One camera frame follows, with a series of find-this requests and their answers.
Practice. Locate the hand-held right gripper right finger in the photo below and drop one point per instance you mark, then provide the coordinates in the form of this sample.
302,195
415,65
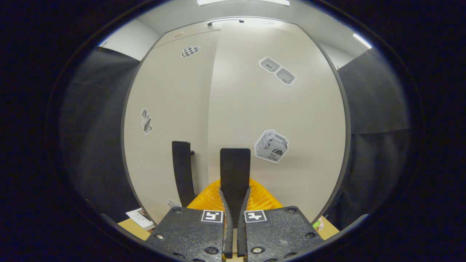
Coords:
280,233

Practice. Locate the cabinet door checkered heart sticker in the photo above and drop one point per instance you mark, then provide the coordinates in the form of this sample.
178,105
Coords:
171,94

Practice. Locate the small ceiling light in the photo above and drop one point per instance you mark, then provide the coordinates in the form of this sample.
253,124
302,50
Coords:
362,41

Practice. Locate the white printed booklet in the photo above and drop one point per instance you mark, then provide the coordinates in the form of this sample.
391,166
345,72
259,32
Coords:
140,218

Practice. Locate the beige cabinet drawer front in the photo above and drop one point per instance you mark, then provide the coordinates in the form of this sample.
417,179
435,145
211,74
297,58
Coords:
196,34

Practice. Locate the cabinet door box sticker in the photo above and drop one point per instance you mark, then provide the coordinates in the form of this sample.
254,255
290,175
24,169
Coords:
273,109

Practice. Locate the long ceiling light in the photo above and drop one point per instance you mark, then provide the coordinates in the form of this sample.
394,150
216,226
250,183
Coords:
240,2

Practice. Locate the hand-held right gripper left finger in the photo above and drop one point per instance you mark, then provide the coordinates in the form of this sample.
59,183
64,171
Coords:
189,233

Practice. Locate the black backdrop cloth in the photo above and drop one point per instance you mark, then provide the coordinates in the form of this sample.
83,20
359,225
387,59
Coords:
94,127
378,109

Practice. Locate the small green white object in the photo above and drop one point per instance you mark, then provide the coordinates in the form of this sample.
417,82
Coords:
317,224

